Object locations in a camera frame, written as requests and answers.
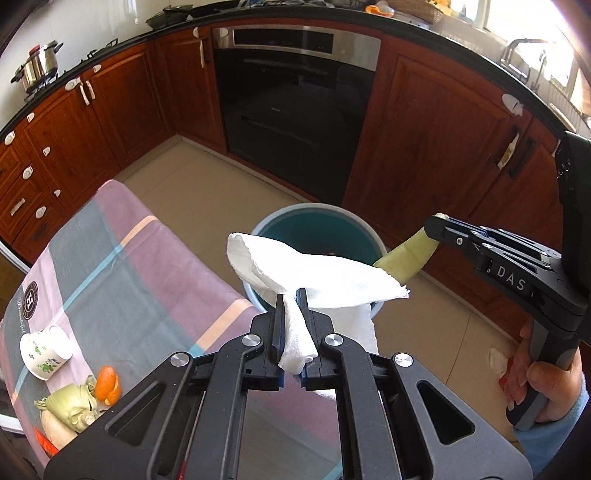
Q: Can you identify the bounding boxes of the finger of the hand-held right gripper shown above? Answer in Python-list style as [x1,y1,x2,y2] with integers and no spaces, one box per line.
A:
[424,213,491,265]
[466,224,554,267]

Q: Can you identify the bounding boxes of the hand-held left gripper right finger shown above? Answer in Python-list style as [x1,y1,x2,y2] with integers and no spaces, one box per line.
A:
[295,288,534,480]

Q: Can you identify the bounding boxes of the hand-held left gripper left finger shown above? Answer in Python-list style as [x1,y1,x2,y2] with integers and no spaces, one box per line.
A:
[44,292,287,480]

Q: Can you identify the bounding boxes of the white paper towel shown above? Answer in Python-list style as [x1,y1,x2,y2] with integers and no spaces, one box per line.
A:
[226,232,411,402]

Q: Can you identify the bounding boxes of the pale green vegetable peel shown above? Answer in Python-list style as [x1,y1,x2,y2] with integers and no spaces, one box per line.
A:
[373,213,448,284]

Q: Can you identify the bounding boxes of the blue round trash bin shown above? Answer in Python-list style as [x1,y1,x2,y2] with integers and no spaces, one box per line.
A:
[249,202,387,319]

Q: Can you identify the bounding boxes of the orange peel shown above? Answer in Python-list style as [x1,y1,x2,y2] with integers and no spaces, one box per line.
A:
[95,366,122,407]

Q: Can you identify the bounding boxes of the green corn husk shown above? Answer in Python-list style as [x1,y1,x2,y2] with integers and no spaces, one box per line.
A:
[34,376,100,432]

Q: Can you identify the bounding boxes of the person's right hand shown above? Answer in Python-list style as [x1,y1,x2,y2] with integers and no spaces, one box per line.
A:
[503,320,583,423]

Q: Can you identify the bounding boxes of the wooden sink cabinet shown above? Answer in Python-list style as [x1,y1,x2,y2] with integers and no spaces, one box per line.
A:
[344,34,583,342]

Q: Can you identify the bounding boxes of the crumpled white tissue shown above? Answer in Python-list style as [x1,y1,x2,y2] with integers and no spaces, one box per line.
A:
[488,347,511,377]

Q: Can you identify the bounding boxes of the pink and grey plaid tablecloth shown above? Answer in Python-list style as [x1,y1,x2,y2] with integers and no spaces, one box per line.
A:
[0,179,296,472]

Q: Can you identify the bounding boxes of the black built-in oven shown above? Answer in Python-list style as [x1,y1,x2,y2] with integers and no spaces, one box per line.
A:
[211,25,382,206]

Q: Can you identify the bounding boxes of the black countertop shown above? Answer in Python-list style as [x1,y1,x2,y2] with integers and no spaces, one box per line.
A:
[0,0,591,144]

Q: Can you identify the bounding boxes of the steel faucet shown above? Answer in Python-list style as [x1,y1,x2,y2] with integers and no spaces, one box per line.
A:
[501,38,548,93]

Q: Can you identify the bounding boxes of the wicker basket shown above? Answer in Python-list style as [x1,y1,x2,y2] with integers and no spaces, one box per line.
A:
[394,0,446,24]

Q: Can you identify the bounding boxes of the window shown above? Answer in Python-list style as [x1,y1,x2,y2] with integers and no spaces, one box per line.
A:
[482,0,561,35]

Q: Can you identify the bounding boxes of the white cup with green print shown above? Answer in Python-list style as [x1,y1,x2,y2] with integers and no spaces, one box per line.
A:
[19,325,74,381]

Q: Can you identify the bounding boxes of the wooden cabinet with drawers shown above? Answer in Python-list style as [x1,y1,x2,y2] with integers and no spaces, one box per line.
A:
[0,28,227,252]

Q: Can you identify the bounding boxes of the black wok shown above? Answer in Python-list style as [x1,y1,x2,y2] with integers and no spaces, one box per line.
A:
[147,4,194,28]

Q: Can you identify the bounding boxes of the black gas stove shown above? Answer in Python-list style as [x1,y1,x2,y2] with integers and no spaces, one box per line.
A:
[21,39,121,104]

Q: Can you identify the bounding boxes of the steel cooking pot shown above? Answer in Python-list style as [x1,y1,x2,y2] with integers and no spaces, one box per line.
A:
[11,41,63,90]

